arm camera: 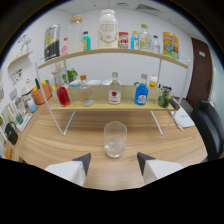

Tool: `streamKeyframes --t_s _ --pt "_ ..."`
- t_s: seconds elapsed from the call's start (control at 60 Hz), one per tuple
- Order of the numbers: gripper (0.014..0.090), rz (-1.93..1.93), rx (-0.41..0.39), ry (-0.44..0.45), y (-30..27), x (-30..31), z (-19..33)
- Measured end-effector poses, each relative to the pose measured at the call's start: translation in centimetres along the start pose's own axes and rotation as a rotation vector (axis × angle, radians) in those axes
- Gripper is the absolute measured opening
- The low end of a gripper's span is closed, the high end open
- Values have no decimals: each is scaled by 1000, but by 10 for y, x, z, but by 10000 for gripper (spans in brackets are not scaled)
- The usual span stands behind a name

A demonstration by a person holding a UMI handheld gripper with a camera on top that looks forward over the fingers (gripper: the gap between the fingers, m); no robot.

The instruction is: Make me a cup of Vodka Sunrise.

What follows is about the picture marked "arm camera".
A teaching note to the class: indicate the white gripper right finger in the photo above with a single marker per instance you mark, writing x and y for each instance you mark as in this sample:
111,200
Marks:
156,168

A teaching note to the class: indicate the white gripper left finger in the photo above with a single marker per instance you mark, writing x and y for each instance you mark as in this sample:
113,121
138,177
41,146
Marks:
71,170

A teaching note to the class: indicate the small red liquid bottle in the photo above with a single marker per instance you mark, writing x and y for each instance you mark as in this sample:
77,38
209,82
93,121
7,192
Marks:
63,97

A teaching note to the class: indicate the clear bottle green cap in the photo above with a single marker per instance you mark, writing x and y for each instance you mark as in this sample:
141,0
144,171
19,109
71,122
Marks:
144,40

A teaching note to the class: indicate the green cup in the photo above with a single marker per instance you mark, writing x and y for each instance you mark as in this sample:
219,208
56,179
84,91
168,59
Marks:
19,119

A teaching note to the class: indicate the clear glass with ice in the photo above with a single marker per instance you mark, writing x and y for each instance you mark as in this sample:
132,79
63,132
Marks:
115,141

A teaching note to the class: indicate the white tray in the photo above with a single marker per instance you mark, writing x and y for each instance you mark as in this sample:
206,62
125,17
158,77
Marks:
26,123

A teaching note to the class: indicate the black sofa chair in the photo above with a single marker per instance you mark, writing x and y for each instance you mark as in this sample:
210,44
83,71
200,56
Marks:
210,128

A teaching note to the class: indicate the brown wooden muddler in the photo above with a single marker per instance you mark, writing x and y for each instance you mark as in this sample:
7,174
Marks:
175,104

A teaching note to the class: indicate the black kettle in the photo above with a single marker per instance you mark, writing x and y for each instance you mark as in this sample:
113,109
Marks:
12,135

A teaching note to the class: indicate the clear jar of limes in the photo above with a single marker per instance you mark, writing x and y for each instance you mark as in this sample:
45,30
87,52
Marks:
164,99

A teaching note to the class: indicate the white wooden two-tier shelf rack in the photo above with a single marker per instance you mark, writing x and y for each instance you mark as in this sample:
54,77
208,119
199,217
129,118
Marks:
100,106

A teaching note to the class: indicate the blue liquid bottle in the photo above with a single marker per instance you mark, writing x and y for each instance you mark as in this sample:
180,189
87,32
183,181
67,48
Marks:
141,96

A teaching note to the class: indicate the clear bottle orange cap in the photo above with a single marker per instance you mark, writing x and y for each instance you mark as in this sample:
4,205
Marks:
86,96

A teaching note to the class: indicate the small white blue bottle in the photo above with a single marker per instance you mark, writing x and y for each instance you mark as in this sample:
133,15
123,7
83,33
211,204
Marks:
32,106

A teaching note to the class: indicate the orange basket with fruit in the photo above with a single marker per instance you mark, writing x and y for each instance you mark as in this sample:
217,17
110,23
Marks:
41,95

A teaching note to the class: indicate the clear bottle red label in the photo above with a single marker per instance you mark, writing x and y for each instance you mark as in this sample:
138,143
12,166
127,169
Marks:
114,95

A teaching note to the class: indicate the white orange plastic jar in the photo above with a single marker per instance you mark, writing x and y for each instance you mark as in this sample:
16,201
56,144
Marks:
153,81

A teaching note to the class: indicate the white pot with lid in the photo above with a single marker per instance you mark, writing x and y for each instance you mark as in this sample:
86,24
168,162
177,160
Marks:
28,88

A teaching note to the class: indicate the brown door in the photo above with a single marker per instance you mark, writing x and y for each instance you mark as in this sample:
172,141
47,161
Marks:
200,73

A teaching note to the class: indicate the small pink bottle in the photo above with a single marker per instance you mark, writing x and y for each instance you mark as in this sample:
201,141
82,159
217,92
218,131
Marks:
64,48

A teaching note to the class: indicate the small blue bottle yellow cap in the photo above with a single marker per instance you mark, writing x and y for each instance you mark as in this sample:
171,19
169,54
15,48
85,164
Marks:
134,42

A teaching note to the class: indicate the tall black yellow can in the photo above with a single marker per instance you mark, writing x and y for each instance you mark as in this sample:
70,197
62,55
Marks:
52,43

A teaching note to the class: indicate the white figurine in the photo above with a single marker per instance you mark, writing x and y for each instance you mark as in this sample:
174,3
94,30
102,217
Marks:
26,45

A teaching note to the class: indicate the clear bottle cork lid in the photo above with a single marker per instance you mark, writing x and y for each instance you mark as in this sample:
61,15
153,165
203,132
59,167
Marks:
75,36

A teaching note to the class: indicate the large white milk bottle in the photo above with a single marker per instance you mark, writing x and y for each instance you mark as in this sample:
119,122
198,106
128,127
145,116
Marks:
108,31

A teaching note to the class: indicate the ceiling air vent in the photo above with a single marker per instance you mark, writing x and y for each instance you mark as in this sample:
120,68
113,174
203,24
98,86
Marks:
148,7

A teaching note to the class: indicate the wooden wall shelf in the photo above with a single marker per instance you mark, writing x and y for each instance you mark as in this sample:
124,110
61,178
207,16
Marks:
20,58

